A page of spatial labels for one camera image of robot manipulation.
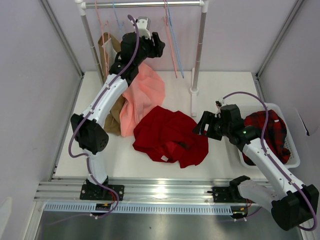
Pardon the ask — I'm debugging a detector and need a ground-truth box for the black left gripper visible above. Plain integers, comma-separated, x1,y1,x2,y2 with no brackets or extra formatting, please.
134,32,165,66

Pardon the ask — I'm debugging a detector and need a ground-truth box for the pink wire hanger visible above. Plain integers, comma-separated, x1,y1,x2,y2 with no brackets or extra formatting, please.
94,0,110,77
163,0,178,78

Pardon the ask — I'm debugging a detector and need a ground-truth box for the red skirt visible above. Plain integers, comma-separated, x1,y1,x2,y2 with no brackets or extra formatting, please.
132,106,209,169

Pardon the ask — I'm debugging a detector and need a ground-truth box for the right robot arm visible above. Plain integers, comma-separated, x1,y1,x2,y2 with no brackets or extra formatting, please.
193,104,319,231

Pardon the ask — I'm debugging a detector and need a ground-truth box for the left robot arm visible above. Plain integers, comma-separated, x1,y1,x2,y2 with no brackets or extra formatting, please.
70,32,165,201

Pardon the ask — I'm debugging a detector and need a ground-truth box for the salmon pink garment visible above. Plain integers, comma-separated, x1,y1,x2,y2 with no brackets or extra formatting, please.
119,63,165,137

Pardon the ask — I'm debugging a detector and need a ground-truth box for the brown garment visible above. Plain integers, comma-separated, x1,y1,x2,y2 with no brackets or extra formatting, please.
98,32,125,136

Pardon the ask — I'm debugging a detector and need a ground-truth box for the red plaid shirt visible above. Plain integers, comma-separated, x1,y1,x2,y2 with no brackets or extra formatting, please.
244,109,291,164

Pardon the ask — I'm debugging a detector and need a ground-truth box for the metal clothes rack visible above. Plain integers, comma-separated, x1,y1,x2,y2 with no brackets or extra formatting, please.
74,0,209,118

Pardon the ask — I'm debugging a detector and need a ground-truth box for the white laundry basket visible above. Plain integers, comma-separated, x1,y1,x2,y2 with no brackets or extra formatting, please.
238,102,300,169

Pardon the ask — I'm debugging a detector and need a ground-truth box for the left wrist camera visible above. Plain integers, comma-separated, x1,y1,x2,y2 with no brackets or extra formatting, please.
133,16,152,40

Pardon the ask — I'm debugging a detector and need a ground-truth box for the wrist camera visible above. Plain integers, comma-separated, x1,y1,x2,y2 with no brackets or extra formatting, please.
133,16,152,40
215,97,227,113

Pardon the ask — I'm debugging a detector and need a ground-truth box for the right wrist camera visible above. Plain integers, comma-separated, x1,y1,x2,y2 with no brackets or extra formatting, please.
215,97,227,113

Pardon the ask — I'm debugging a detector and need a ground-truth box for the blue wire hanger left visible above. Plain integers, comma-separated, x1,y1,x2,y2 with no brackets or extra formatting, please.
112,0,125,36

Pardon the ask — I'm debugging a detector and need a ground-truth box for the blue wire hanger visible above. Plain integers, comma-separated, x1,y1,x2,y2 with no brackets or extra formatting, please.
165,0,185,79
112,0,125,36

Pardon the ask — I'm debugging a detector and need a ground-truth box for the blue wire hanger right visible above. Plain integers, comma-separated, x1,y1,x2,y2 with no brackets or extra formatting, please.
165,0,185,79

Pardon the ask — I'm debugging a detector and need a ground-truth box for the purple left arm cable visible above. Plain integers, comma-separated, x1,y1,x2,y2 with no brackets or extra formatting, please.
68,14,140,219

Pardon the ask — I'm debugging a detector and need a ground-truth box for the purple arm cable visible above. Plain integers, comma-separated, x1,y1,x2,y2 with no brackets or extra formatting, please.
219,90,317,231
68,14,140,219

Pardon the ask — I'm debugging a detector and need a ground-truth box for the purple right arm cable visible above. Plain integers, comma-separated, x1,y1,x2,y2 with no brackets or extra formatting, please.
219,90,317,231

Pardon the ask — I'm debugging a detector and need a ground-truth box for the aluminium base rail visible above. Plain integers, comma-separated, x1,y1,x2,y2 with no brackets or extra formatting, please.
33,178,306,207

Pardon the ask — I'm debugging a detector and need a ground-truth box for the white slotted cable duct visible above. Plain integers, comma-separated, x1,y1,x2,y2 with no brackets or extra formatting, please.
44,202,233,216

